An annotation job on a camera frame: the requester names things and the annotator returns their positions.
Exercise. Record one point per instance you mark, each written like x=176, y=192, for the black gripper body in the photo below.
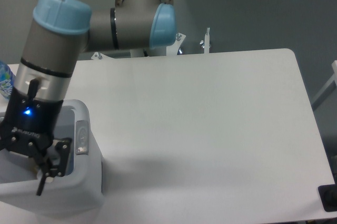
x=28, y=120

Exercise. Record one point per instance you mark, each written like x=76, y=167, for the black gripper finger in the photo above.
x=44, y=166
x=63, y=148

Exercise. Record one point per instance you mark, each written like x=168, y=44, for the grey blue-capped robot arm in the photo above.
x=61, y=30

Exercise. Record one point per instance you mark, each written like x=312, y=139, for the white plastic trash can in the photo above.
x=81, y=187

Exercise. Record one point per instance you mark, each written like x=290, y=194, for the blue labelled water bottle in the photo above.
x=7, y=81

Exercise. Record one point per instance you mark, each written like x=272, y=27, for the black clamp at table edge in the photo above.
x=328, y=197

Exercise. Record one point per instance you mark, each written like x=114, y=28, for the white metal base bracket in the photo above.
x=177, y=47

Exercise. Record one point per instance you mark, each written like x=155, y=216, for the white frame at right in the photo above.
x=326, y=90

